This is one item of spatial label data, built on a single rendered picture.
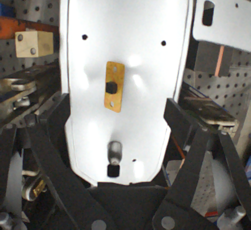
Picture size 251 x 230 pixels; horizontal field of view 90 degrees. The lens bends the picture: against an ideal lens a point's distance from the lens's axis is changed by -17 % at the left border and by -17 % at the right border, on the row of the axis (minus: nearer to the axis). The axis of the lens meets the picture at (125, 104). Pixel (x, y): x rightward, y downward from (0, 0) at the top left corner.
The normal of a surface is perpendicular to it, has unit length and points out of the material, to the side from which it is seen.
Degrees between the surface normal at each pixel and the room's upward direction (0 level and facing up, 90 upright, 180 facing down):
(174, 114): 89
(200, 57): 0
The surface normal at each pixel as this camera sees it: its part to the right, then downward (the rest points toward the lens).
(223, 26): 0.06, 0.40
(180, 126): -0.99, -0.04
